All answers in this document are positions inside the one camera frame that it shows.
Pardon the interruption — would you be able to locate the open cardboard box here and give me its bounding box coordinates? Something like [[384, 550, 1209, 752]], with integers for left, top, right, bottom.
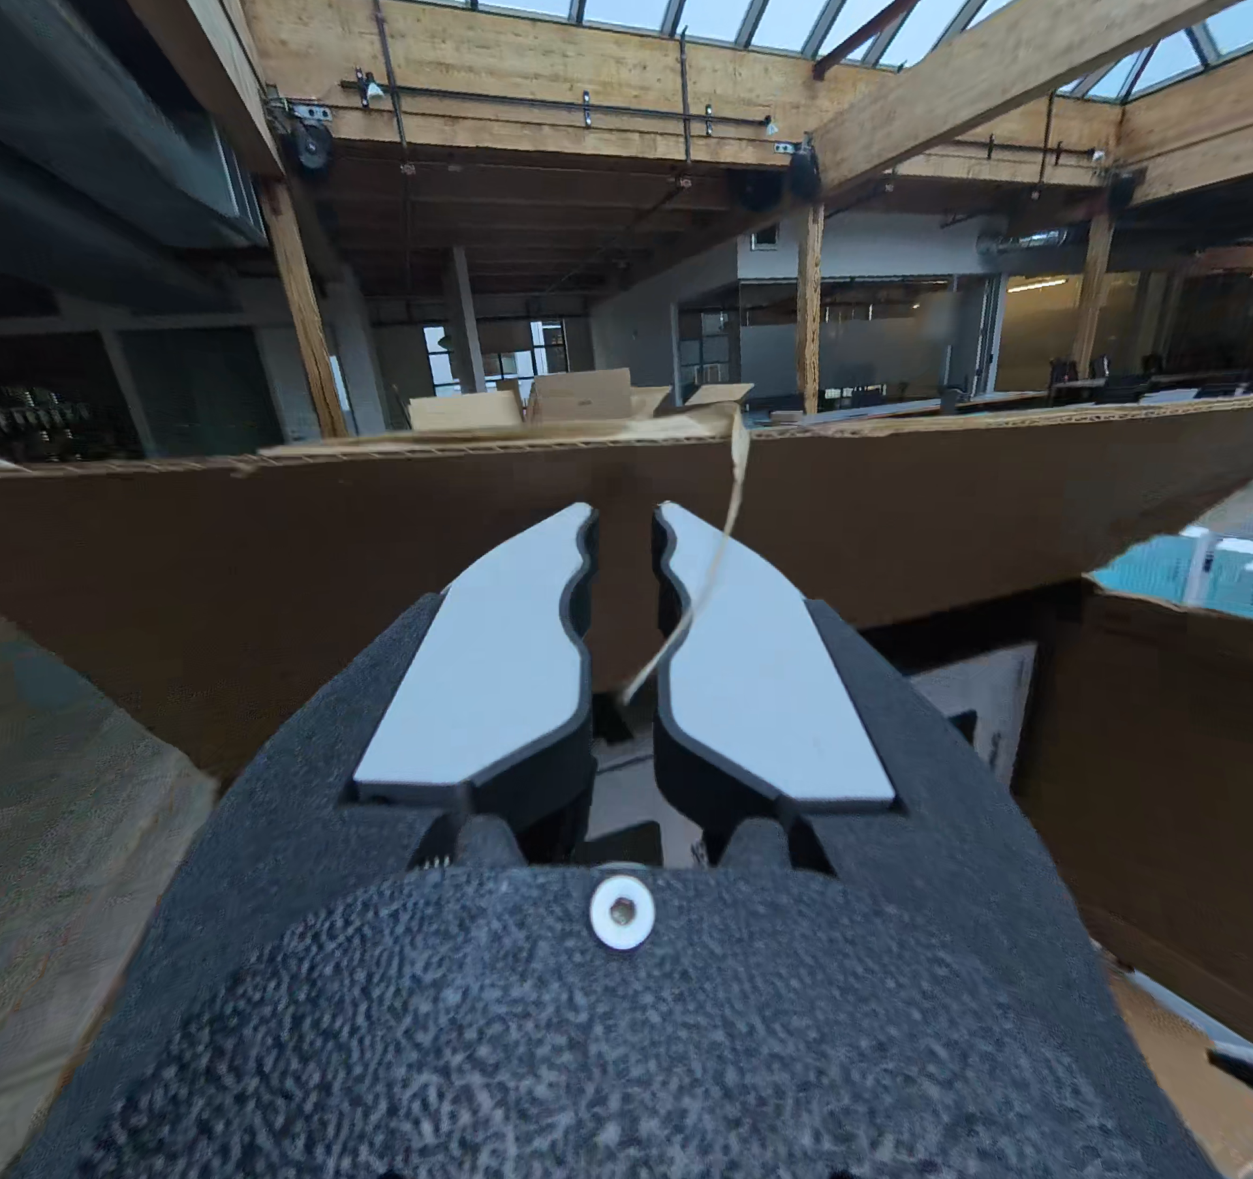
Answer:
[[527, 370, 676, 425], [406, 390, 527, 434]]

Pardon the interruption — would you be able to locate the bright paned window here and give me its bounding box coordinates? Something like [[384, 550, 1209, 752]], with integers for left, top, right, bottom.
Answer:
[[424, 318, 571, 399]]

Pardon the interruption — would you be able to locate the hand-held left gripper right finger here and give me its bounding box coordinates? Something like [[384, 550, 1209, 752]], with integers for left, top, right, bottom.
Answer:
[[650, 500, 900, 844]]

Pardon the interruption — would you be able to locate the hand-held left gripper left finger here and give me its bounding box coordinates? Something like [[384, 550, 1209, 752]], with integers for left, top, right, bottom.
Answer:
[[351, 500, 601, 838]]

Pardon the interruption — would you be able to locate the brown cardboard box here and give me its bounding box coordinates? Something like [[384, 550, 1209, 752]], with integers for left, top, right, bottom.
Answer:
[[0, 397, 1253, 1179]]

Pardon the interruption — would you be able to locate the silver air duct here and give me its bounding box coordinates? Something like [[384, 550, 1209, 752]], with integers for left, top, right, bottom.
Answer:
[[977, 228, 1071, 261]]

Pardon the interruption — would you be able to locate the black light rail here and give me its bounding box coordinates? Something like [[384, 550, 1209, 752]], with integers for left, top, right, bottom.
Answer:
[[338, 74, 777, 140]]

